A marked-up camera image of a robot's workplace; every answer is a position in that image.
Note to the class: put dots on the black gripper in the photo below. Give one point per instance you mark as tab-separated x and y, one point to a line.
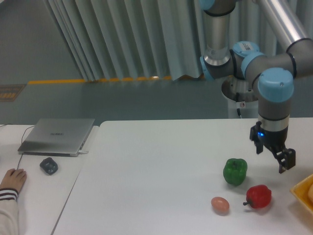
274	141

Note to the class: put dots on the red bell pepper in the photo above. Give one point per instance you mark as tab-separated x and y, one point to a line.
258	197

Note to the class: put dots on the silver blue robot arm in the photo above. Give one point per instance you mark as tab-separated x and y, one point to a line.
270	78

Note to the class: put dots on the white striped sleeve forearm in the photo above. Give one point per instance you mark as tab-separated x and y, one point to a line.
9	212

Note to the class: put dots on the green bell pepper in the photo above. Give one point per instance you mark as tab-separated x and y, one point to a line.
234	171

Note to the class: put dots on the person's hand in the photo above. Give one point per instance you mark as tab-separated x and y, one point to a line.
14	179

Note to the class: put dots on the yellow tray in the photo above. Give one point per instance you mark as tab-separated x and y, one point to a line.
303	192

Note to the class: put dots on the brown egg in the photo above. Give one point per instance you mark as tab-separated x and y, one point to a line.
220	205

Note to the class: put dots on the pale green curtain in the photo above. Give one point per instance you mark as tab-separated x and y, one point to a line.
173	38

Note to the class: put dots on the silver laptop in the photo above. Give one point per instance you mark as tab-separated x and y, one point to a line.
57	137

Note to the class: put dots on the black small device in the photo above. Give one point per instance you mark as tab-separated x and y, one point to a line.
49	166

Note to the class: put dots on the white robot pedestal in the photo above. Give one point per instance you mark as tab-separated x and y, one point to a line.
241	100

